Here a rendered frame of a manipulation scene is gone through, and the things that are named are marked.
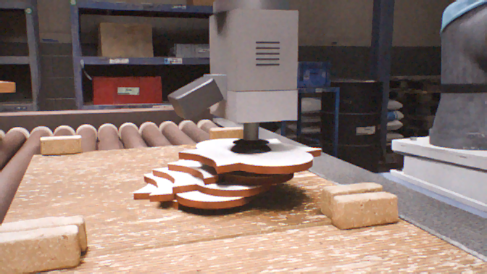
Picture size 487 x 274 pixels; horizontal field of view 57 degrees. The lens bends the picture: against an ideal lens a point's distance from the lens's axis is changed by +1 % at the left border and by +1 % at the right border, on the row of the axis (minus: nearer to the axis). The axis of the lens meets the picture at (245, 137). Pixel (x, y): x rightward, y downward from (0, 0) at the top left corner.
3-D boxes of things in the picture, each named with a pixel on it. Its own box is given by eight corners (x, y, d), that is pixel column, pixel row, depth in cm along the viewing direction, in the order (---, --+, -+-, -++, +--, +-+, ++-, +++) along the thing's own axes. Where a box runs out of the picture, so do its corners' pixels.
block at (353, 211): (386, 217, 42) (388, 188, 41) (399, 224, 40) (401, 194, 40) (329, 225, 40) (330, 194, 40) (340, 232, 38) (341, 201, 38)
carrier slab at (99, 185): (246, 149, 82) (246, 140, 81) (393, 227, 44) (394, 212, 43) (33, 164, 70) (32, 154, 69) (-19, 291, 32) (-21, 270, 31)
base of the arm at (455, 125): (475, 135, 83) (477, 81, 82) (559, 144, 69) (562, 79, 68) (409, 142, 78) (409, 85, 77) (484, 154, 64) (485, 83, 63)
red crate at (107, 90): (157, 101, 489) (156, 75, 485) (163, 104, 448) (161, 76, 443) (93, 102, 469) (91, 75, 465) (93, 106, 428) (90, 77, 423)
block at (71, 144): (82, 151, 72) (81, 134, 71) (82, 154, 70) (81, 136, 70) (41, 154, 70) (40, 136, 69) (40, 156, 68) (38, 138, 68)
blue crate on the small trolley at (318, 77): (294, 84, 421) (295, 61, 418) (332, 86, 380) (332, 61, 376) (261, 85, 401) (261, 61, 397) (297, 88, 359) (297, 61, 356)
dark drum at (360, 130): (358, 162, 481) (361, 78, 466) (392, 175, 426) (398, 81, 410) (307, 165, 463) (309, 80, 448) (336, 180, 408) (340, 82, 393)
